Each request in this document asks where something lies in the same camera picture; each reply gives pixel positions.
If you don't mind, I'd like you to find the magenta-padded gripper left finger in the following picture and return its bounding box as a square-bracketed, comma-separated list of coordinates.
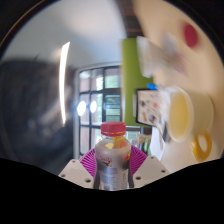
[58, 148, 99, 189]

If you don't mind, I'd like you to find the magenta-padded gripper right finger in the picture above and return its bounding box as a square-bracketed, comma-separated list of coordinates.
[128, 145, 169, 189]

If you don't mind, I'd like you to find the red-capped clear drink bottle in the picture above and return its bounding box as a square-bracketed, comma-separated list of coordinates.
[94, 121, 133, 191]

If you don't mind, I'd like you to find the black-framed tablet with pictures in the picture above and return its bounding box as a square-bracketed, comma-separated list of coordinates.
[134, 87, 168, 129]

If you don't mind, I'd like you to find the group of dark pendant lamps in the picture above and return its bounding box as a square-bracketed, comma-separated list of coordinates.
[76, 99, 98, 118]

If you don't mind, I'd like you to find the small blue-capped white bottle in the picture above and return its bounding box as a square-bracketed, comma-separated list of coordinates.
[146, 83, 159, 91]

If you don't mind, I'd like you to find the long curved linear light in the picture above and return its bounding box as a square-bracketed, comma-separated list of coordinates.
[58, 41, 71, 127]

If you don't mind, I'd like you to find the green upholstered bench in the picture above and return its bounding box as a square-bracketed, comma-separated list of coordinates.
[120, 37, 156, 128]

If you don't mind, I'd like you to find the white ceramic bowl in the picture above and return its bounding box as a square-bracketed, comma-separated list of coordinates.
[136, 35, 168, 79]

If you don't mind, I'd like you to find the flat round red coaster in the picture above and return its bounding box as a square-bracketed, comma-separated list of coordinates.
[182, 22, 199, 48]

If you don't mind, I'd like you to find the white mug with yellow handle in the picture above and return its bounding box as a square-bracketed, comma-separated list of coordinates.
[165, 85, 215, 163]

